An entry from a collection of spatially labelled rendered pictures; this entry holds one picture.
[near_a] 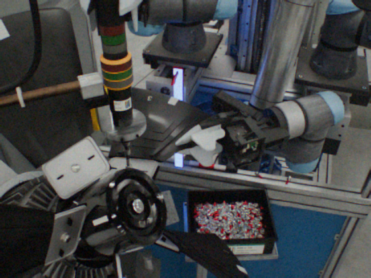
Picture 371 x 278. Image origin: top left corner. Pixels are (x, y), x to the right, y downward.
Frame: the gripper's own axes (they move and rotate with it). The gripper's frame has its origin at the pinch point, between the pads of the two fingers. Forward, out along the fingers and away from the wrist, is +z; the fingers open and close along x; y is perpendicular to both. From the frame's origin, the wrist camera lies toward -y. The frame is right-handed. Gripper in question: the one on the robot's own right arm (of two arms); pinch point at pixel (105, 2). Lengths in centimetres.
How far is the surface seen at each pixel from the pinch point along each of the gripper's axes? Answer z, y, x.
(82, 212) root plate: 11.8, 25.3, 3.9
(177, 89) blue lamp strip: -36, 36, -6
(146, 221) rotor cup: 9.9, 28.9, -4.6
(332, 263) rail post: -27, 96, -57
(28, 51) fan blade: -6.6, 10.4, 14.7
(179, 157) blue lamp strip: -36, 59, -6
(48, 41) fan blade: -9.1, 9.9, 12.2
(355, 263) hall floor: -61, 149, -89
